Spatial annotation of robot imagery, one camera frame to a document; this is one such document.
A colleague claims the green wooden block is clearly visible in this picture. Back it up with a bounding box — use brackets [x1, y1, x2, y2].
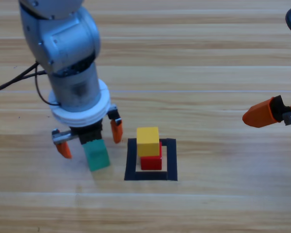
[83, 139, 111, 172]

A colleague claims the yellow wooden block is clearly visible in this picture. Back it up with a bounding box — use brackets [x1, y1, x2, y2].
[136, 126, 160, 157]

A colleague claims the red wooden block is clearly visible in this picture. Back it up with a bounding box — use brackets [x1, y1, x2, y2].
[140, 141, 162, 171]

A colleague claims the black tape square outline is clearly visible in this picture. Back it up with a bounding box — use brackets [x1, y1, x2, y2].
[124, 137, 178, 182]

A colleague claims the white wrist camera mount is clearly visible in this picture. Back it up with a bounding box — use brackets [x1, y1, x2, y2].
[48, 79, 112, 127]

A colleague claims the thin black cable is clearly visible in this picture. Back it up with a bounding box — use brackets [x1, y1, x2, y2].
[34, 64, 62, 107]

